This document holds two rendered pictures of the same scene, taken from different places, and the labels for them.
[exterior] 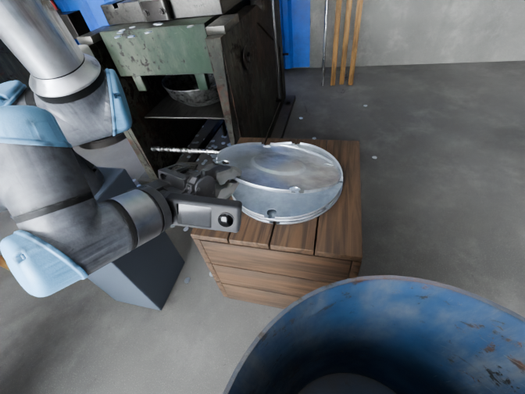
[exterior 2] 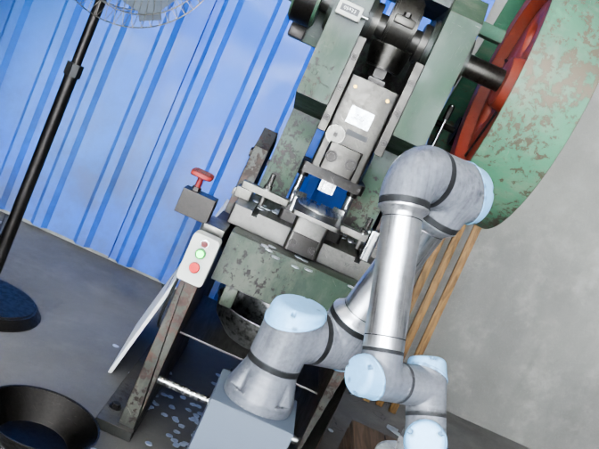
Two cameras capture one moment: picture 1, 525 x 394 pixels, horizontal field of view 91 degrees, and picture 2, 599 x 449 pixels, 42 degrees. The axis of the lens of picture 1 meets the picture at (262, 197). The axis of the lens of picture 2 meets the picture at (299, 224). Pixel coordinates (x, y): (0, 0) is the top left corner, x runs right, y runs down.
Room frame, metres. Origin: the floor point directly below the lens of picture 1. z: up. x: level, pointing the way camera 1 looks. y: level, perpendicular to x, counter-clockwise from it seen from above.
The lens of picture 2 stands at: (-0.93, 1.10, 1.08)
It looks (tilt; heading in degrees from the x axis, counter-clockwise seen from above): 9 degrees down; 338
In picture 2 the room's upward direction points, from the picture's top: 25 degrees clockwise
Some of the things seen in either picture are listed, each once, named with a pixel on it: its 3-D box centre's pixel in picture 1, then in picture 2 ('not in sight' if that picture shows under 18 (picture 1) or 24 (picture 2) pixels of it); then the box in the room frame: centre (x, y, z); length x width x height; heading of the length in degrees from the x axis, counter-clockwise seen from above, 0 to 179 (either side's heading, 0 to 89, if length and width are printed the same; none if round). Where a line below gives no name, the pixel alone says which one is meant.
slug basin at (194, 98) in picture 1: (202, 85); (262, 326); (1.23, 0.18, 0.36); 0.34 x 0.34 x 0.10
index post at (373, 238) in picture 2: not in sight; (370, 244); (1.05, 0.06, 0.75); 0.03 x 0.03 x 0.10; 69
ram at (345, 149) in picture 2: not in sight; (355, 126); (1.19, 0.20, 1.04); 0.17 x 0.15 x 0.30; 159
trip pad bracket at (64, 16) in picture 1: (78, 42); (189, 222); (1.12, 0.56, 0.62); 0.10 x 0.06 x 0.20; 69
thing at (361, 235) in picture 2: not in sight; (366, 234); (1.17, 0.03, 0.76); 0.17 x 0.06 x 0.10; 69
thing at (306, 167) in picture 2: not in sight; (330, 179); (1.23, 0.18, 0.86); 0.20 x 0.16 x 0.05; 69
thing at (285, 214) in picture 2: not in sight; (310, 222); (1.23, 0.18, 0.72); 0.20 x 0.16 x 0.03; 69
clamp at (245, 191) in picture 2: not in sight; (264, 188); (1.29, 0.34, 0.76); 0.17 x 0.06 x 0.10; 69
